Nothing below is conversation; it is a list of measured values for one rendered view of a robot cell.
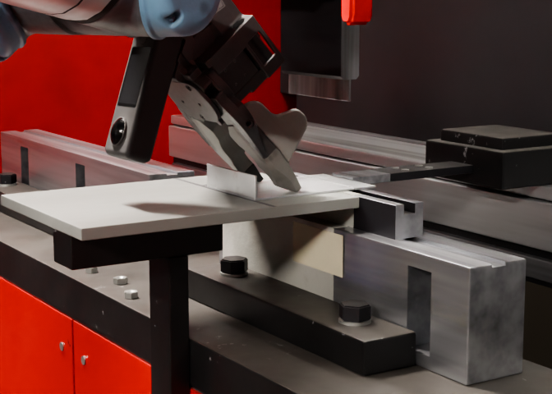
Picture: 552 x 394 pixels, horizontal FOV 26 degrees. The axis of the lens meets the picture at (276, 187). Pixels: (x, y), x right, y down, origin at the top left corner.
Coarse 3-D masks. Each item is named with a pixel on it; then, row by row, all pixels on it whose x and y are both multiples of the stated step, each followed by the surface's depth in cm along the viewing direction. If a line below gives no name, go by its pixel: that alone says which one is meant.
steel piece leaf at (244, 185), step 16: (208, 176) 110; (224, 176) 107; (240, 176) 105; (256, 176) 103; (304, 176) 115; (240, 192) 105; (256, 192) 103; (272, 192) 106; (288, 192) 106; (304, 192) 106; (320, 192) 107
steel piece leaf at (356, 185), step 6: (318, 174) 116; (324, 174) 116; (324, 180) 113; (330, 180) 113; (336, 180) 113; (342, 180) 113; (348, 180) 113; (354, 186) 109; (360, 186) 109; (366, 186) 109; (372, 186) 110
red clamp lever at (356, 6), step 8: (344, 0) 94; (352, 0) 93; (360, 0) 93; (368, 0) 94; (344, 8) 94; (352, 8) 93; (360, 8) 93; (368, 8) 94; (344, 16) 94; (352, 16) 93; (360, 16) 94; (368, 16) 94; (352, 24) 94; (360, 24) 94
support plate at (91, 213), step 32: (32, 192) 107; (64, 192) 107; (96, 192) 107; (128, 192) 107; (160, 192) 107; (192, 192) 107; (64, 224) 94; (96, 224) 93; (128, 224) 93; (160, 224) 95; (192, 224) 96
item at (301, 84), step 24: (288, 0) 113; (312, 0) 110; (336, 0) 107; (288, 24) 114; (312, 24) 110; (336, 24) 107; (288, 48) 114; (312, 48) 110; (336, 48) 107; (288, 72) 115; (312, 72) 111; (336, 72) 108; (312, 96) 113; (336, 96) 109
